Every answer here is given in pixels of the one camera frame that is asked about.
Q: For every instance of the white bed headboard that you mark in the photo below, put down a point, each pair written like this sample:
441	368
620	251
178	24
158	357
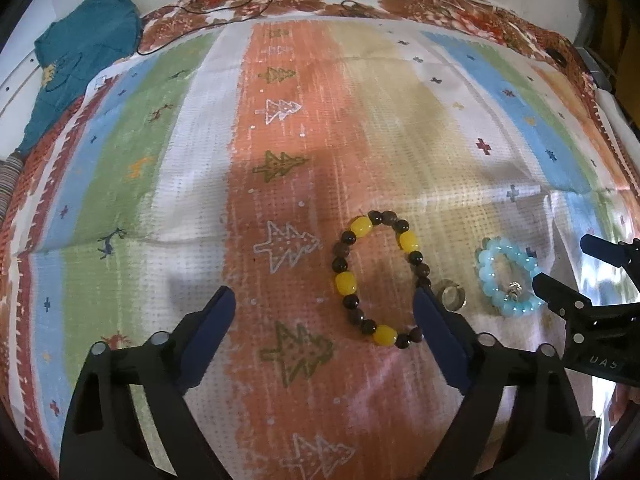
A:
20	75

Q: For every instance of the small black object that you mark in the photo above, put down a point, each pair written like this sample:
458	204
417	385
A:
556	56

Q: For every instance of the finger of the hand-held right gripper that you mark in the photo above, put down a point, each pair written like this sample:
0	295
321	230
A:
555	292
605	247

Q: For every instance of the person's right hand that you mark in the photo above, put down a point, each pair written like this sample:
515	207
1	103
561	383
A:
625	407

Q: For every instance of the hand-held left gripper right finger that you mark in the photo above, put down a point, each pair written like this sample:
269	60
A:
440	330

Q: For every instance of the striped printed mat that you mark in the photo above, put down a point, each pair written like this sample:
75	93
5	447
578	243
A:
350	135

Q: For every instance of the small black loop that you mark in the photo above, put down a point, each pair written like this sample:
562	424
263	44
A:
352	6

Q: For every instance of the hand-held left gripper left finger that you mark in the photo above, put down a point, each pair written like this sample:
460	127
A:
207	350

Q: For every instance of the teal garment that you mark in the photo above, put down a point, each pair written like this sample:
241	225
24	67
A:
80	60

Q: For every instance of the striped brown pillow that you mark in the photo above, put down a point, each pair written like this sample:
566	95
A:
9	180

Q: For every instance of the grey object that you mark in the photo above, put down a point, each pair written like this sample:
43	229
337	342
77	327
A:
592	65

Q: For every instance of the white bolster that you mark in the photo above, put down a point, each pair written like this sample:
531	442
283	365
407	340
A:
625	115

